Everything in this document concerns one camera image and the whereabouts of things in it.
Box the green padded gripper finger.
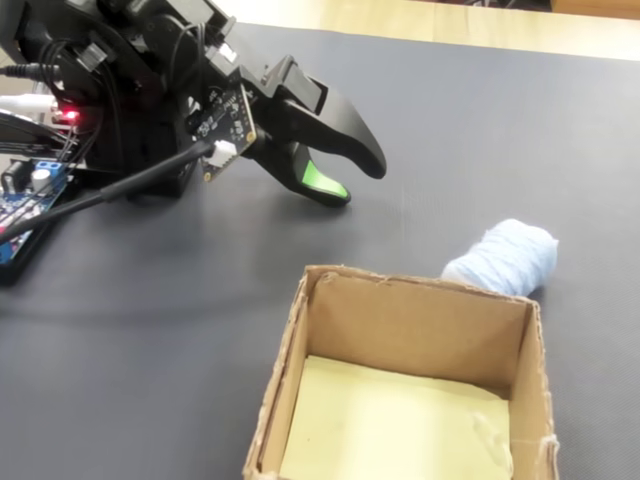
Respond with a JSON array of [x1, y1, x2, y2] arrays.
[[248, 133, 353, 210]]

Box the curved black gripper finger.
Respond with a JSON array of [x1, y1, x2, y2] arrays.
[[272, 54, 388, 180]]

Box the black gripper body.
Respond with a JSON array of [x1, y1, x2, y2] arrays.
[[199, 15, 302, 147]]

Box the light blue yarn block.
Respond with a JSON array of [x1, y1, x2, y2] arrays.
[[440, 218, 560, 297]]

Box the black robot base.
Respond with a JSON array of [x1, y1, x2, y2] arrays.
[[82, 97, 202, 202]]

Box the open cardboard box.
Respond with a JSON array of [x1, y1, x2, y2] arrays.
[[242, 264, 560, 480]]

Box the dark grey table mat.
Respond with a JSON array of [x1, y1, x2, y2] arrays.
[[0, 22, 640, 480]]

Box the yellow paper sheet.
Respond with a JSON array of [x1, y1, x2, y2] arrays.
[[278, 353, 514, 480]]

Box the blue circuit board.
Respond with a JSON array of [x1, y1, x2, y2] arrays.
[[0, 158, 72, 266]]

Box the black camera circuit board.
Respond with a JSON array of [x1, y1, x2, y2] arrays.
[[185, 82, 259, 182]]

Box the thick black camera cable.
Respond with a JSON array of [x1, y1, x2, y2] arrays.
[[0, 141, 234, 247]]

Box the thin black servo wires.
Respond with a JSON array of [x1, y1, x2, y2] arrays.
[[39, 22, 211, 169]]

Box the black power plug cable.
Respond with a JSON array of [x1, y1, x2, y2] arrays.
[[0, 61, 57, 82]]

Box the white USB cable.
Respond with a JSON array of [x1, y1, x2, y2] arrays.
[[0, 92, 59, 114]]

